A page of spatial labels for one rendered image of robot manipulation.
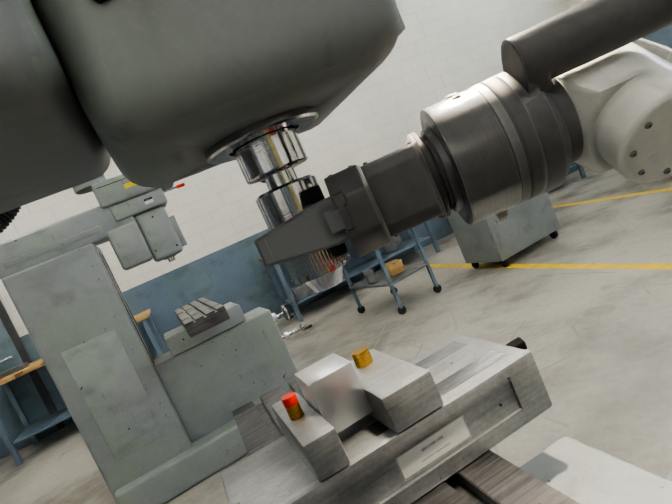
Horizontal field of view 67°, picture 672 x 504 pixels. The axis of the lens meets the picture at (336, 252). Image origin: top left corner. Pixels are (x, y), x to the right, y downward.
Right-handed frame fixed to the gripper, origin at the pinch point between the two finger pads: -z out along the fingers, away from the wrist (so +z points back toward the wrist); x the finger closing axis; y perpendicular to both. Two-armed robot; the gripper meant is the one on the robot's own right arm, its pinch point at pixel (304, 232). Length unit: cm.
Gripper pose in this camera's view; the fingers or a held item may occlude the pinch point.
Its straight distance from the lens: 36.9
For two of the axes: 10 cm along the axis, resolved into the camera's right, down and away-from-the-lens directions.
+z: 9.1, -4.0, -1.0
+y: 4.1, 9.1, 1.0
